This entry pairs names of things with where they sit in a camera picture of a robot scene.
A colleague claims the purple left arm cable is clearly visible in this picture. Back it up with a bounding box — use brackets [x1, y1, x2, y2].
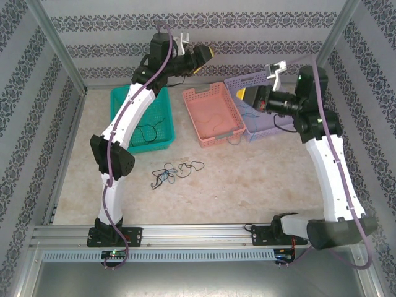
[101, 23, 173, 270]

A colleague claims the pink perforated plastic basket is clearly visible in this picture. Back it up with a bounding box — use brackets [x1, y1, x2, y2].
[182, 81, 247, 149]

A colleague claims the aluminium side frame rail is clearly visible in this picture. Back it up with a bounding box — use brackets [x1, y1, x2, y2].
[42, 88, 89, 226]

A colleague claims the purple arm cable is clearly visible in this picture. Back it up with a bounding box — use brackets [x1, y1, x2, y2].
[286, 55, 374, 270]
[101, 23, 173, 270]

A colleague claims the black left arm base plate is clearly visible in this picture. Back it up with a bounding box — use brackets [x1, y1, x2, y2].
[86, 226, 144, 248]

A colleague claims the small controller circuit board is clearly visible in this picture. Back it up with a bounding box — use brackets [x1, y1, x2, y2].
[101, 249, 127, 260]
[274, 247, 296, 264]

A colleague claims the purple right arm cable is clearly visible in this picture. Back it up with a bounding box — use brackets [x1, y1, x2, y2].
[286, 55, 374, 270]

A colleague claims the thin yellow cable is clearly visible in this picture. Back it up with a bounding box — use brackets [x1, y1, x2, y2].
[200, 113, 224, 132]

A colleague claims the thin black camera cable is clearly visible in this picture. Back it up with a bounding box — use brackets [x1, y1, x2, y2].
[273, 113, 298, 134]
[166, 75, 186, 88]

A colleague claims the green perforated plastic basket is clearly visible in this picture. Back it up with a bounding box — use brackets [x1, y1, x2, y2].
[110, 85, 176, 155]

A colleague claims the grey metal tray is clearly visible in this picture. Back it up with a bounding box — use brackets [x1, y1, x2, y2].
[18, 261, 383, 297]

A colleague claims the purple perforated plastic basket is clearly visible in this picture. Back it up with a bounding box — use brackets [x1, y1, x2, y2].
[223, 70, 303, 143]

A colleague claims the grey slotted cable duct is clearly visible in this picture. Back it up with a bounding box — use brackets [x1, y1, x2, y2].
[41, 249, 277, 263]

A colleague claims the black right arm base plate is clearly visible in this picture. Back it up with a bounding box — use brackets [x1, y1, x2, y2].
[249, 224, 309, 248]

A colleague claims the aluminium frame corner post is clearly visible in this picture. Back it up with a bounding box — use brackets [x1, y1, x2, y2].
[314, 0, 362, 67]
[25, 0, 89, 95]

